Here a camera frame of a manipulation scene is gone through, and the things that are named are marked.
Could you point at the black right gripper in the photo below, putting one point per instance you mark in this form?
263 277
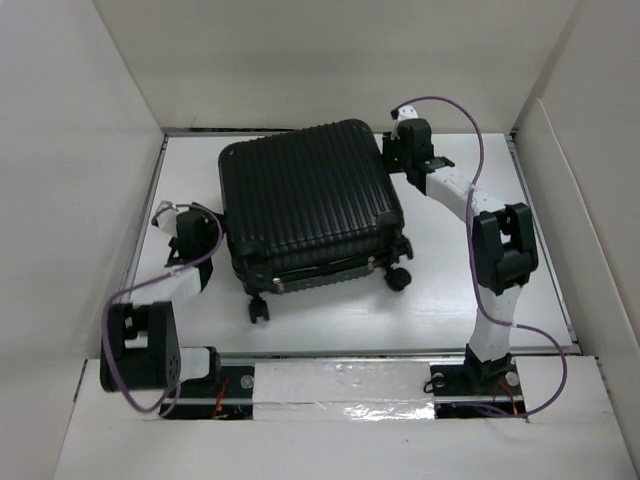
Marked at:
387 142

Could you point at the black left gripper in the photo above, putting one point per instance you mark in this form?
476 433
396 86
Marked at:
212 228

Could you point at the black hard-shell suitcase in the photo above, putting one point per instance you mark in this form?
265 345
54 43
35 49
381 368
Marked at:
309 208

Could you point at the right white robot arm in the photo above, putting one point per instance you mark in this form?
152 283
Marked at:
500 238

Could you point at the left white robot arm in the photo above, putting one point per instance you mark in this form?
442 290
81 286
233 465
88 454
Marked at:
140 328

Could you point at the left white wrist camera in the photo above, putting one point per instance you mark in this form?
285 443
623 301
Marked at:
165 217

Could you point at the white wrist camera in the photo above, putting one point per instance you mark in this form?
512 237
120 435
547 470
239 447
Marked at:
165 217
403 113

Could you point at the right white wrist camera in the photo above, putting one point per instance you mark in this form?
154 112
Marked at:
403 113

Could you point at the silver mounting rail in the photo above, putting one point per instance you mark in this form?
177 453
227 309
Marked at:
347 390

